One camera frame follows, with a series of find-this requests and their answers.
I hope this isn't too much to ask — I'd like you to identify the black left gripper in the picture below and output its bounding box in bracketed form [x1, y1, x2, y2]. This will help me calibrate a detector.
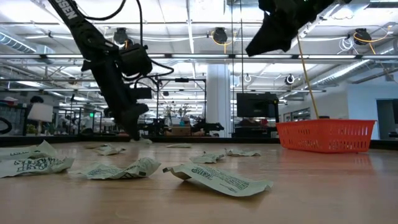
[81, 40, 154, 141]

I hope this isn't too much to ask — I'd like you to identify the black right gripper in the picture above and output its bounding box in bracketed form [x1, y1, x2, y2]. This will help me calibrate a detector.
[245, 0, 337, 57]

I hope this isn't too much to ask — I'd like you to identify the brown cardboard box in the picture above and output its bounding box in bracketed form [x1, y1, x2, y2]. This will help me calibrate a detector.
[170, 125, 192, 137]

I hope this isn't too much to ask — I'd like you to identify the black monitor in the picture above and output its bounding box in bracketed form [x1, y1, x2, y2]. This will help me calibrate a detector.
[236, 92, 280, 119]

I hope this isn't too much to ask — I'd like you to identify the white building column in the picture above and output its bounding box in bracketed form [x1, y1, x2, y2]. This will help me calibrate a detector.
[206, 63, 233, 138]

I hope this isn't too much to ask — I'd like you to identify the white lamp shade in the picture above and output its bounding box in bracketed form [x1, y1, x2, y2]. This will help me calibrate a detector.
[27, 102, 54, 123]

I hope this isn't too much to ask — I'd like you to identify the orange plastic basket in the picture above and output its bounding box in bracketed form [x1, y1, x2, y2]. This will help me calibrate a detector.
[275, 119, 377, 154]

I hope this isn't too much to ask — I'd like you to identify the yellow hanging cable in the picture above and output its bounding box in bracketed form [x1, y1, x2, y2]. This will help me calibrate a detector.
[296, 34, 320, 120]

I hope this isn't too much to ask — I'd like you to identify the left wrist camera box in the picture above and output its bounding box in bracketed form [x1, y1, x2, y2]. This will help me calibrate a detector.
[119, 43, 154, 77]

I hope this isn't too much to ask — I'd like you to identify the black metal table frame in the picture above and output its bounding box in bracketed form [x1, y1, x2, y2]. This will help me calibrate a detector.
[0, 134, 398, 151]

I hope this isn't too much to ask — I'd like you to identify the black hose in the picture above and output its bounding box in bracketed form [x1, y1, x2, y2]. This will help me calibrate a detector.
[0, 116, 13, 136]

